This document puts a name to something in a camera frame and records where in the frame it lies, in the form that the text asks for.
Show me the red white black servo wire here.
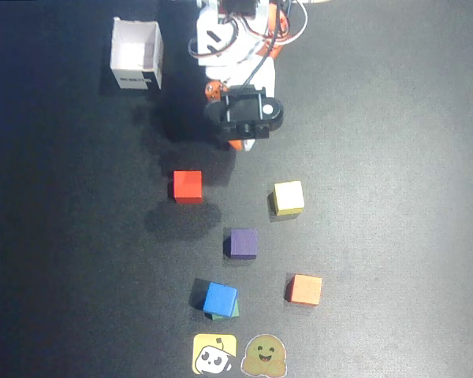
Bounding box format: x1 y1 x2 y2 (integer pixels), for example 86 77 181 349
187 17 240 61
259 0 309 47

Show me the blue wooden cube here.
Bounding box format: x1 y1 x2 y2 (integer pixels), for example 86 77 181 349
203 282 239 316

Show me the hugging face emoji sticker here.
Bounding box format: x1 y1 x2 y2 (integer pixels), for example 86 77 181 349
240 333 288 377

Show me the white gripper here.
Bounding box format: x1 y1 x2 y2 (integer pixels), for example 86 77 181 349
196 17 277 153

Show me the white open cardboard box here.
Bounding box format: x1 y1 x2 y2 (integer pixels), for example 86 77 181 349
109 17 166 91

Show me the green wooden cube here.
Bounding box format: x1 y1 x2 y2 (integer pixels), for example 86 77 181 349
203 298 240 321

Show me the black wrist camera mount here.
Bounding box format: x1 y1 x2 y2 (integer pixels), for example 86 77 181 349
203 85 285 142

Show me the orange wooden cube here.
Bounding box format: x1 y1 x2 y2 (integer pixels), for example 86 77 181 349
285 274 323 306

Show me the yellow wooden cube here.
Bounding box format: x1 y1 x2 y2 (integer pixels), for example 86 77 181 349
270 180 305 217

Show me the long black cable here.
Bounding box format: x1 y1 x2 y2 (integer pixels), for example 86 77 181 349
240 0 285 91

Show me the yellow robot mascot sticker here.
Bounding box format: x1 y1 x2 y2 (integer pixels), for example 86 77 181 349
192 333 238 375

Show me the red wooden cube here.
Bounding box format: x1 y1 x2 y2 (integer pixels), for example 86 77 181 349
172 169 204 205

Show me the purple wooden cube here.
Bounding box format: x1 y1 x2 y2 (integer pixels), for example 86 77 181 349
224 228 259 261

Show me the dark grey felt mat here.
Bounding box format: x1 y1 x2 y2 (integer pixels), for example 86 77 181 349
0 0 473 378

